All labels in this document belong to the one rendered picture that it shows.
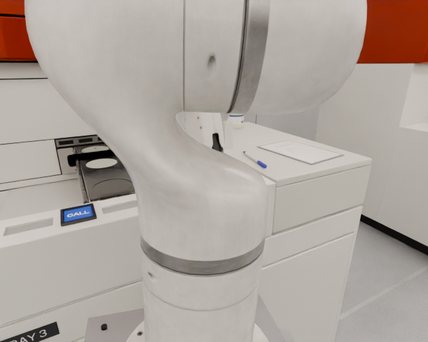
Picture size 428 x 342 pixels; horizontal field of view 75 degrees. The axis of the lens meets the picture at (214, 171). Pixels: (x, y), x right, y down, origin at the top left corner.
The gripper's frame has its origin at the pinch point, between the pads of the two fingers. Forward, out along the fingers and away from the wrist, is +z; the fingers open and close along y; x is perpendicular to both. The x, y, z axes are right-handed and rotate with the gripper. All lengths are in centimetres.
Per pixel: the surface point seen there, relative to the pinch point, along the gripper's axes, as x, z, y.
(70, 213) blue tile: -27.1, 1.6, -1.3
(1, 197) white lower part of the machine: -48, 6, -61
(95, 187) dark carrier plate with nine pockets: -21.1, 2.6, -28.1
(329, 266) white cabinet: 39, 35, -3
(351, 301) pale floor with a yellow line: 96, 92, -39
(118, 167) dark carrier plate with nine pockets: -12.5, -0.3, -41.3
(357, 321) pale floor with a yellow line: 88, 94, -29
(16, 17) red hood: -32, -45, -45
